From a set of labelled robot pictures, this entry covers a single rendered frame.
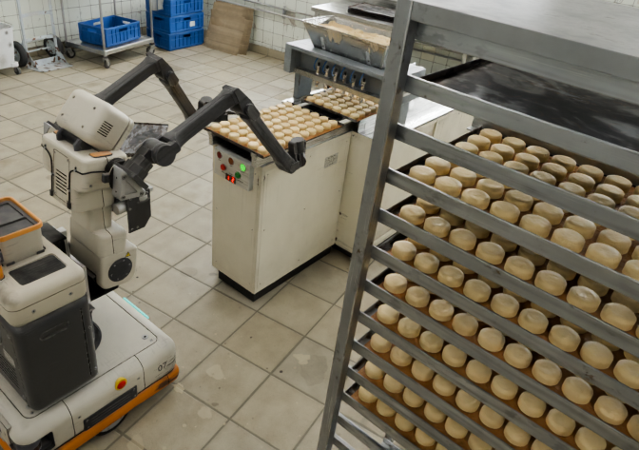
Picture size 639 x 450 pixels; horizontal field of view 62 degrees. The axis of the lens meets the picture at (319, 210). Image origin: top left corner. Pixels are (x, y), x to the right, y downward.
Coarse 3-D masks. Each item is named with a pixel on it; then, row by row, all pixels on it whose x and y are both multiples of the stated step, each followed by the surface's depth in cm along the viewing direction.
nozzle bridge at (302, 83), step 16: (288, 48) 297; (304, 48) 292; (288, 64) 301; (304, 64) 305; (320, 64) 297; (352, 64) 276; (304, 80) 318; (320, 80) 295; (368, 80) 281; (368, 96) 278; (416, 96) 289; (400, 112) 282
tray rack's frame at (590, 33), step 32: (416, 0) 83; (448, 0) 86; (480, 0) 90; (512, 0) 94; (544, 0) 99; (576, 0) 104; (480, 32) 78; (512, 32) 75; (544, 32) 72; (576, 32) 75; (608, 32) 78; (576, 64) 71; (608, 64) 68
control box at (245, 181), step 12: (216, 156) 254; (228, 156) 248; (240, 156) 247; (216, 168) 258; (228, 168) 252; (240, 168) 246; (252, 168) 244; (228, 180) 254; (240, 180) 249; (252, 180) 247
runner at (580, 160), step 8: (480, 120) 130; (472, 128) 130; (496, 128) 128; (504, 128) 127; (504, 136) 127; (512, 136) 126; (520, 136) 125; (528, 136) 124; (528, 144) 124; (536, 144) 123; (544, 144) 122; (552, 152) 121; (560, 152) 120; (568, 152) 119; (576, 160) 118; (584, 160) 117; (592, 160) 116; (600, 168) 116; (608, 168) 115; (616, 168) 114; (624, 176) 113; (632, 176) 112; (632, 184) 112
